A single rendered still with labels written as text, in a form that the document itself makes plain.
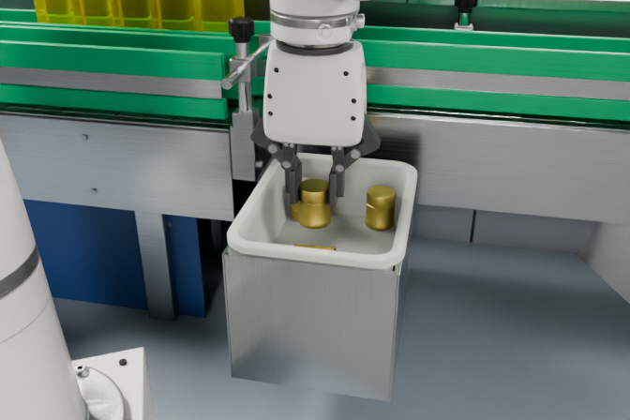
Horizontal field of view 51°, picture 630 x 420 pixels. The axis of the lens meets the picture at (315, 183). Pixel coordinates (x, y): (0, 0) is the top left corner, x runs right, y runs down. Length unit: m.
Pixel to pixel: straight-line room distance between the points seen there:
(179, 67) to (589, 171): 0.51
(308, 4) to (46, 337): 0.36
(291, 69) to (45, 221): 0.49
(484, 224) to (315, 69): 0.58
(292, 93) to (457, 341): 0.45
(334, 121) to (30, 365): 0.34
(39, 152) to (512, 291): 0.70
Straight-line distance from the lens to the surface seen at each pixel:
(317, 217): 0.70
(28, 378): 0.59
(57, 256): 1.01
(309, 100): 0.64
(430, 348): 0.92
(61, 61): 0.87
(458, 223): 1.13
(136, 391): 0.71
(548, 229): 1.14
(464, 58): 0.82
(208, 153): 0.80
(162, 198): 0.86
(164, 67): 0.80
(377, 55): 0.83
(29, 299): 0.57
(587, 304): 1.06
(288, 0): 0.60
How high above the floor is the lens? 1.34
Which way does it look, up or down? 27 degrees down
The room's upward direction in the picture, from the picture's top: straight up
